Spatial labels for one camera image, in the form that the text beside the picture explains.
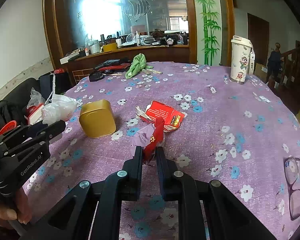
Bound red plastic basket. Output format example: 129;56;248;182
0;120;17;136

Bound white plastic bag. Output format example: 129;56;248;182
42;94;77;125

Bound purple red wrapper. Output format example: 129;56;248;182
130;117;165;164

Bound red cigarette pack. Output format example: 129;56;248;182
135;101;185;132

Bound left hand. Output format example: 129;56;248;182
0;188;32;229

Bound black backpack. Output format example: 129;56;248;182
0;100;24;129

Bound white red-rimmed box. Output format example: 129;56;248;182
27;103;44;125

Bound black sofa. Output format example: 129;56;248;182
0;77;40;126

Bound clear plastic bag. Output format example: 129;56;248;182
26;87;46;109

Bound dark blue bag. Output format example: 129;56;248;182
39;72;72;99

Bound purple floral tablecloth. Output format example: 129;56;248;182
24;62;300;239

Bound black key pouch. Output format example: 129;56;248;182
89;70;104;82

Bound purple eyeglasses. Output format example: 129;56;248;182
283;156;300;220

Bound black red tool case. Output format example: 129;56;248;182
94;58;131;72

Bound green cloth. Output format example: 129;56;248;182
125;53;153;79

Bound white cartoon tumbler cup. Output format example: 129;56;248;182
230;35;255;84

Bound wooden brick counter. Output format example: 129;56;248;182
61;45;197;85

